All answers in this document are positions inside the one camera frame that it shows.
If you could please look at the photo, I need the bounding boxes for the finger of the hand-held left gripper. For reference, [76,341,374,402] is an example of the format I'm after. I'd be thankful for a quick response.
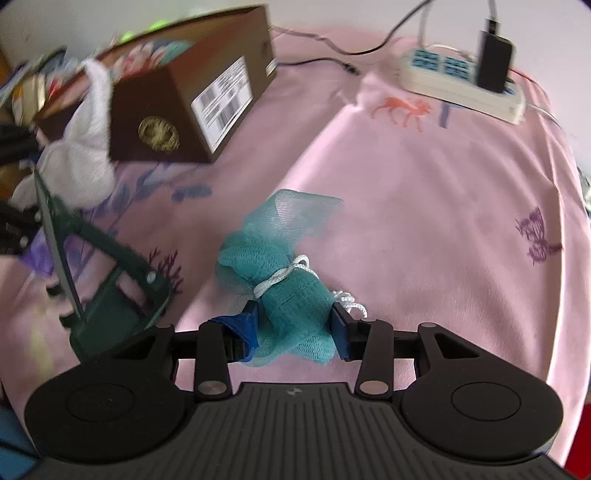
[34,170,175,360]

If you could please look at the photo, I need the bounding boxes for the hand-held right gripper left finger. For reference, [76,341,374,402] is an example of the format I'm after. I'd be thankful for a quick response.
[113,300,260,401]

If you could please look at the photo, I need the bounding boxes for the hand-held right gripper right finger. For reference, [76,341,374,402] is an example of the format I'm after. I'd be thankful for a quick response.
[331,306,482,398]

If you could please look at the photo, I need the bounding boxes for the teal mesh bath sponge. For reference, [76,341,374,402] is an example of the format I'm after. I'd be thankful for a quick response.
[216,188,369,368]

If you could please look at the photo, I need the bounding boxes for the brown cardboard box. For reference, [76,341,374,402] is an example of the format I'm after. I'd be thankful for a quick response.
[34,4,279,164]

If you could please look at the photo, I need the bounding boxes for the white towel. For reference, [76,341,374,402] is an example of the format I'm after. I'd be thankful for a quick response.
[36,59,117,209]

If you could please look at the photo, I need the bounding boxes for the pink printed bed sheet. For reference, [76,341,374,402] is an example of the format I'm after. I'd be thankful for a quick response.
[0,25,591,468]

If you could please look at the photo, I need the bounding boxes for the blue cloth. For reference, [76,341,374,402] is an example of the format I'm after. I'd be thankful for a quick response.
[0,406,38,463]

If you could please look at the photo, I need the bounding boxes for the white power strip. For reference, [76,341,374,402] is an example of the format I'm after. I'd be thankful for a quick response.
[398,45,527,125]

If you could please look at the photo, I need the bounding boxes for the black charger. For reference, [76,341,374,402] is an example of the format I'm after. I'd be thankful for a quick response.
[475,17,516,94]

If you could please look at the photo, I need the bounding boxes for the black cable with plug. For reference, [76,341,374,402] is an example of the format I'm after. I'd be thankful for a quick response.
[272,56,362,76]

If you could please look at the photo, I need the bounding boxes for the thin black cable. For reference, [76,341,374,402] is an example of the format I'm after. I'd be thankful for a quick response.
[270,0,435,55]

